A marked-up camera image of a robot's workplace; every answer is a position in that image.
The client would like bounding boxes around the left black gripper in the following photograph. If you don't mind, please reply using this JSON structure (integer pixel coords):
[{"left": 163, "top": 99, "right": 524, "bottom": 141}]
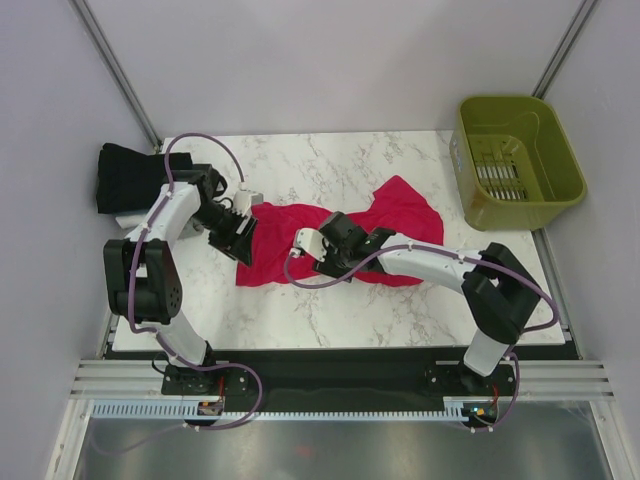
[{"left": 190, "top": 203, "right": 257, "bottom": 268}]

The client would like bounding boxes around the pink red t shirt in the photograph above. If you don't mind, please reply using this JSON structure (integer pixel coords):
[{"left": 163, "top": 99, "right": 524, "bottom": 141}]
[{"left": 236, "top": 176, "right": 444, "bottom": 287}]

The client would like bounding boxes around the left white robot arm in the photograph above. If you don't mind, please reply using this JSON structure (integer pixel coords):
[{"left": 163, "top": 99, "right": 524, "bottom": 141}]
[{"left": 103, "top": 164, "right": 263, "bottom": 393}]

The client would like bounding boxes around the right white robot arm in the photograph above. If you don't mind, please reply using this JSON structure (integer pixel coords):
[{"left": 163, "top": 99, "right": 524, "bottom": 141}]
[{"left": 294, "top": 212, "right": 541, "bottom": 394}]

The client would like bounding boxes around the folded grey t shirt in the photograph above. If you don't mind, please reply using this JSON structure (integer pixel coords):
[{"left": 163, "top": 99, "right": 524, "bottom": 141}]
[{"left": 179, "top": 219, "right": 204, "bottom": 239}]

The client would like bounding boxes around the folded black t shirt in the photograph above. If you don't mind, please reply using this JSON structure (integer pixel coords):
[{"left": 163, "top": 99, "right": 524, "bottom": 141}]
[{"left": 96, "top": 143, "right": 168, "bottom": 215}]

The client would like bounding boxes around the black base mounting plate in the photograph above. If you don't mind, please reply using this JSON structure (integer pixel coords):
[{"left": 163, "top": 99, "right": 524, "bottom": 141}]
[{"left": 161, "top": 347, "right": 515, "bottom": 411}]

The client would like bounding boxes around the olive green plastic basket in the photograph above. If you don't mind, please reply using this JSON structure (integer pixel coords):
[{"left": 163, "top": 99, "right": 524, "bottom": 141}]
[{"left": 449, "top": 95, "right": 587, "bottom": 231}]

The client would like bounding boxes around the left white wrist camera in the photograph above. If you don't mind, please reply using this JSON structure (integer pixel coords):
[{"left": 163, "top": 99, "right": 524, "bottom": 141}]
[{"left": 232, "top": 189, "right": 264, "bottom": 215}]

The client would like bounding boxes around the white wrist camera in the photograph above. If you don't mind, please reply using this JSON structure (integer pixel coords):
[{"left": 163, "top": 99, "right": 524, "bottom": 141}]
[
  {"left": 293, "top": 228, "right": 327, "bottom": 262},
  {"left": 232, "top": 189, "right": 264, "bottom": 215}
]

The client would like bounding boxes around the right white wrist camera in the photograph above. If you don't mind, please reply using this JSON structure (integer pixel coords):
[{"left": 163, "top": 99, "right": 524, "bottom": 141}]
[{"left": 293, "top": 228, "right": 327, "bottom": 262}]

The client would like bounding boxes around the aluminium frame rail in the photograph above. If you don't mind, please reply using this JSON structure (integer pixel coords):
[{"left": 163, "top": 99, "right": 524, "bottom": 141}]
[{"left": 70, "top": 360, "right": 614, "bottom": 401}]

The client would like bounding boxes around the white slotted cable duct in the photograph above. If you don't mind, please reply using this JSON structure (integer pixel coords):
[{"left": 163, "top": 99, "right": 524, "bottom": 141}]
[{"left": 92, "top": 399, "right": 499, "bottom": 422}]

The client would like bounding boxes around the left vertical aluminium post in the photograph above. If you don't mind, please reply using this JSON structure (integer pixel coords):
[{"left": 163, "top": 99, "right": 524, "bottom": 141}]
[{"left": 69, "top": 0, "right": 163, "bottom": 152}]

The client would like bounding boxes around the vertical aluminium post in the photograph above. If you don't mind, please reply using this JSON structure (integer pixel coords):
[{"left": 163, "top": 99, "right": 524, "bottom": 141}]
[
  {"left": 69, "top": 0, "right": 163, "bottom": 152},
  {"left": 531, "top": 0, "right": 601, "bottom": 100}
]

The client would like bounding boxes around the right vertical aluminium post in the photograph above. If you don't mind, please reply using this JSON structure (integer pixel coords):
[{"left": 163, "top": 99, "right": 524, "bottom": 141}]
[{"left": 531, "top": 0, "right": 601, "bottom": 100}]

